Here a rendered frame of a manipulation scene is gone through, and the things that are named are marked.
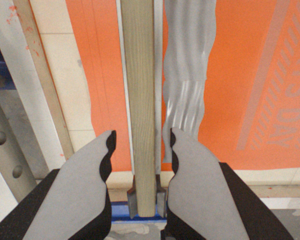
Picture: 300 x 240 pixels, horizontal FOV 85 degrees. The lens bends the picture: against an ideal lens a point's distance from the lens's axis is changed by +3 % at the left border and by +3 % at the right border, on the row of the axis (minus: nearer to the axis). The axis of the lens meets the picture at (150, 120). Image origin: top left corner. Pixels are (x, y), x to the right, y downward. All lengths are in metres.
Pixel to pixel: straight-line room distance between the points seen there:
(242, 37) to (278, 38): 0.05
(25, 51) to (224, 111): 0.32
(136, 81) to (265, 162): 0.35
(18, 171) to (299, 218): 2.90
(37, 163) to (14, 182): 1.59
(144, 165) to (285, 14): 0.29
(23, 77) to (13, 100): 1.38
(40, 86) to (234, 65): 0.30
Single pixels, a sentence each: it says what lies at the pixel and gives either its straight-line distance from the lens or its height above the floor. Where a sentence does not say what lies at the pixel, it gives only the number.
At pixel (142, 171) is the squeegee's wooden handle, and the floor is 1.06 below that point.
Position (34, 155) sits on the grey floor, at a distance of 1.90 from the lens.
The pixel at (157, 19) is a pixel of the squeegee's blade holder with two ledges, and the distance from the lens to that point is 0.23.
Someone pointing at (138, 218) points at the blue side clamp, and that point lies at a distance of 0.42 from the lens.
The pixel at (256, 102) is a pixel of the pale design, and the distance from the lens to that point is 0.35.
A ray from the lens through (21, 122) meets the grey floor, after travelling 1.74.
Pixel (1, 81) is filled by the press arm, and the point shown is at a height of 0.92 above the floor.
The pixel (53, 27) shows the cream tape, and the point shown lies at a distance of 0.31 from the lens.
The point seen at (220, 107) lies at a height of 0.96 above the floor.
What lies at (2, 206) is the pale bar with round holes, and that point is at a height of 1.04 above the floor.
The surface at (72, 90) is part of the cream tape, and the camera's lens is 0.31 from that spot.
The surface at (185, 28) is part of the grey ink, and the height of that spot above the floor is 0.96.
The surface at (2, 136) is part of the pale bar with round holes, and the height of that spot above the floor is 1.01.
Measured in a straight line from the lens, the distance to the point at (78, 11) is 0.29.
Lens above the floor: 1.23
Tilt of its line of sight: 63 degrees down
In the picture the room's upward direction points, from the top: 178 degrees clockwise
